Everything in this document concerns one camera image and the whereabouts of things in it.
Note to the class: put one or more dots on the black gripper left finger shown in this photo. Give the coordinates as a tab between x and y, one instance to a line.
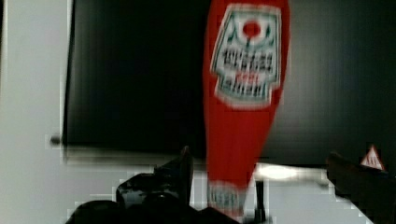
167	187

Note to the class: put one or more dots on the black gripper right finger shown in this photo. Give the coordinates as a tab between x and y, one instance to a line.
371	190

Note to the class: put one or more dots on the red ketchup bottle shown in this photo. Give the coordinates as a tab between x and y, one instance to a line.
246	55

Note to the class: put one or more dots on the black toaster oven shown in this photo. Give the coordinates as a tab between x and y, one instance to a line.
305	83

